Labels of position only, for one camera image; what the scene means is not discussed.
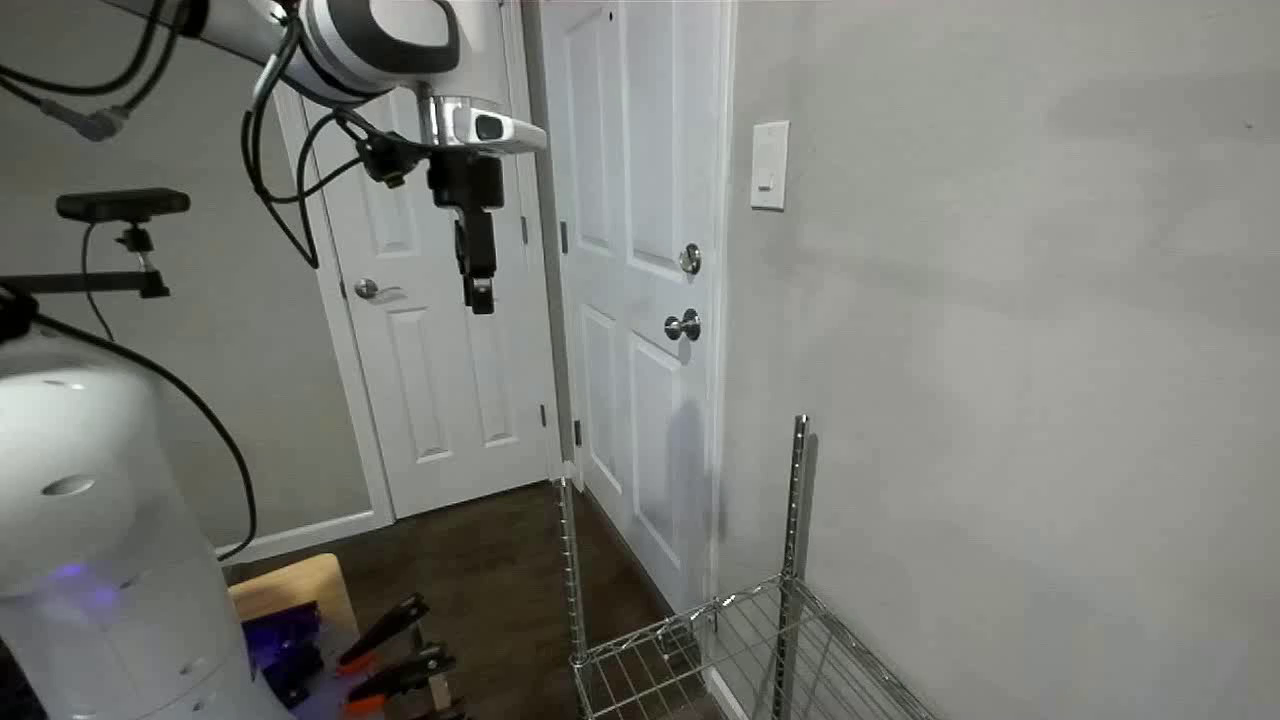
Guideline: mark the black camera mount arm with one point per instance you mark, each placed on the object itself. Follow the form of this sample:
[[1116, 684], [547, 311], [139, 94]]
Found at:
[[82, 282]]

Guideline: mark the light wooden board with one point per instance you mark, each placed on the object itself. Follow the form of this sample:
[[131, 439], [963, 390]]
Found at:
[[291, 580]]

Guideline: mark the white panelled closet door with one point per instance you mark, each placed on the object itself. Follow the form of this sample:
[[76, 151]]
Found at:
[[441, 362]]

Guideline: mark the silver deadbolt lock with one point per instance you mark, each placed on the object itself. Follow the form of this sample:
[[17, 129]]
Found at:
[[688, 257]]

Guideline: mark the black orange bar clamp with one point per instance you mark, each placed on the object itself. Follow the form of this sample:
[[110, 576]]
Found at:
[[382, 629], [404, 673]]

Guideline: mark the dark mounting block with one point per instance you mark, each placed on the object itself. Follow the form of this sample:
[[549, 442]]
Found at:
[[286, 655]]

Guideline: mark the silver round door knob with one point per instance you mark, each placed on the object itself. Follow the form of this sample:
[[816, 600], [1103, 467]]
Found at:
[[682, 324]]

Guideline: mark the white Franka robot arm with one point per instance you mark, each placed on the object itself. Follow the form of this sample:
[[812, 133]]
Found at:
[[384, 35]]

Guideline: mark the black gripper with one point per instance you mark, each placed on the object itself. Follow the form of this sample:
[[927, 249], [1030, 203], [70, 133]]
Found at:
[[464, 181]]

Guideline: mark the white panelled entry door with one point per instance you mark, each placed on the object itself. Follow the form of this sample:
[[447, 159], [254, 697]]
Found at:
[[643, 264]]

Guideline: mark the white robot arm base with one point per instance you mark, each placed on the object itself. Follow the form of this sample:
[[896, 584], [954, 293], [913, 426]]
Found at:
[[94, 560]]

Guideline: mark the black stereo camera bar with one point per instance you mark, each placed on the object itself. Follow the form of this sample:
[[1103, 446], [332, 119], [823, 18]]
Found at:
[[123, 206]]

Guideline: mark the white wall light switch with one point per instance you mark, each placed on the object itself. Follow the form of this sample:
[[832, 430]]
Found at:
[[768, 167]]

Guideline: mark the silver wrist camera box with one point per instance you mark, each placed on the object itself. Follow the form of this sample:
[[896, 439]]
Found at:
[[483, 124]]

